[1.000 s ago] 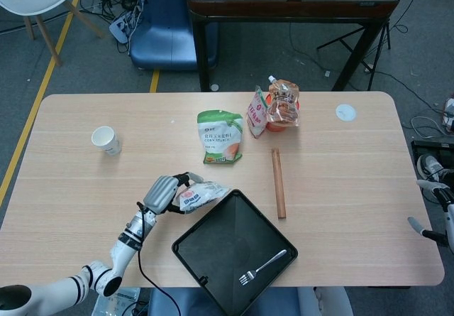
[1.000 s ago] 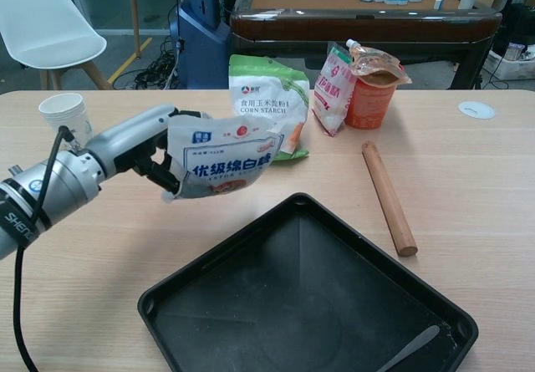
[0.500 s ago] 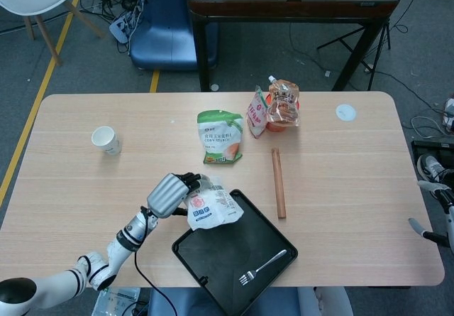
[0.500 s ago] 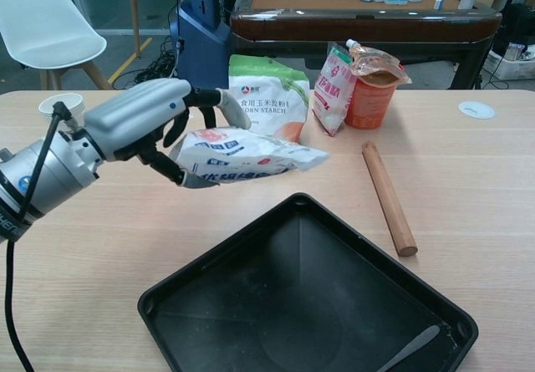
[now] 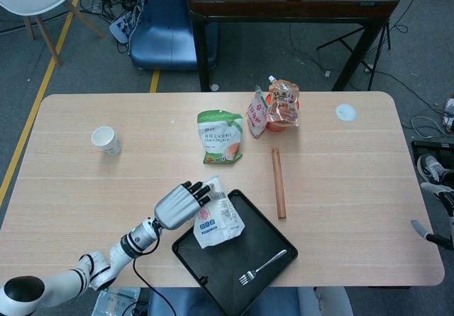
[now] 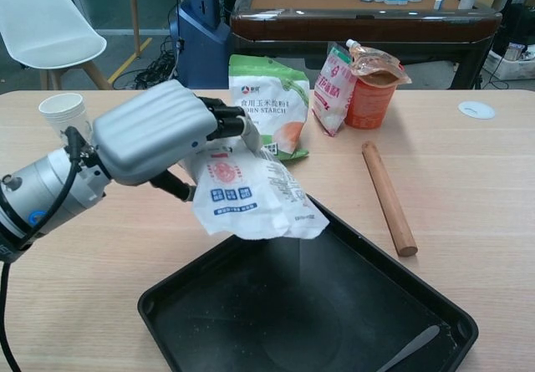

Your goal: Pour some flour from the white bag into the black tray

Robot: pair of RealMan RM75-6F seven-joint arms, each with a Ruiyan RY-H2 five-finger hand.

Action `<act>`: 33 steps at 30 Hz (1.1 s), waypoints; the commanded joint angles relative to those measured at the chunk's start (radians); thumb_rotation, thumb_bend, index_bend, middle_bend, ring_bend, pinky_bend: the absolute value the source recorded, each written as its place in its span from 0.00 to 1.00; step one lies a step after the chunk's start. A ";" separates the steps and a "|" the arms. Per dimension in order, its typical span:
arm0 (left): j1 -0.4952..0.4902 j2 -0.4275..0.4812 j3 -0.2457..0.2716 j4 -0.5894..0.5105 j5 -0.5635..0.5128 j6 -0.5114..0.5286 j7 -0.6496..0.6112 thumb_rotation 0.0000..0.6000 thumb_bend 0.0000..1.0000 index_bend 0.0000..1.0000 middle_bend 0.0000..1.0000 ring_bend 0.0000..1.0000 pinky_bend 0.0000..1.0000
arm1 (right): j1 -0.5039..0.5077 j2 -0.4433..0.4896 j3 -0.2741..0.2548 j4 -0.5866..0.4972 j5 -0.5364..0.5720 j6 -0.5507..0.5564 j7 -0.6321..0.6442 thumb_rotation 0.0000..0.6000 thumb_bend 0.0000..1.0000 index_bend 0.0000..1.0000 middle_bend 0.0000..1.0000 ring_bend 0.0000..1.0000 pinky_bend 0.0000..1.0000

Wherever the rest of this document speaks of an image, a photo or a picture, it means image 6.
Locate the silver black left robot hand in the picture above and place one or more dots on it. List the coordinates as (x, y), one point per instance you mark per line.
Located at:
(146, 134)

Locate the white sugar bag blue print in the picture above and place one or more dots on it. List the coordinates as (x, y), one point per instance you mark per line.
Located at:
(251, 196)

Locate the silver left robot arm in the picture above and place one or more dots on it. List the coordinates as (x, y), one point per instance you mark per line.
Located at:
(46, 188)

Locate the green white corn starch bag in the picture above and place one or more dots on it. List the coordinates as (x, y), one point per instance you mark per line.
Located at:
(276, 92)

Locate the pink white powder packet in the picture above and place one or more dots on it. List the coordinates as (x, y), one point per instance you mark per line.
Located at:
(330, 96)

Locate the black baking tray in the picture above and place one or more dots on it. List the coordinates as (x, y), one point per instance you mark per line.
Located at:
(271, 313)

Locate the stack of white paper cups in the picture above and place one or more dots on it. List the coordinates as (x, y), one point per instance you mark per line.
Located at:
(62, 106)

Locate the blue robot stand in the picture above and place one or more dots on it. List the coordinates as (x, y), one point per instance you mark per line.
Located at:
(200, 46)

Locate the white plastic chair wooden legs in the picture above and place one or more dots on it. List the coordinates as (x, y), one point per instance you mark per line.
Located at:
(46, 25)

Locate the brown sauce spout pouch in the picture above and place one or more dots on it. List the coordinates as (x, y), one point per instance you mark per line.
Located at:
(372, 64)

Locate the dark brown mahjong table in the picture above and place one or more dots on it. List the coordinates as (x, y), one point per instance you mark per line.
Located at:
(363, 25)

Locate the wooden rolling pin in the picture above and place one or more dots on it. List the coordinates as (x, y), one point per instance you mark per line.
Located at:
(386, 196)

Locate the white storage box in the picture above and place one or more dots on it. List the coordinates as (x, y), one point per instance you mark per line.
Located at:
(510, 64)

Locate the wooden post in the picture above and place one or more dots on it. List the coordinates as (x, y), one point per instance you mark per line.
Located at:
(134, 12)

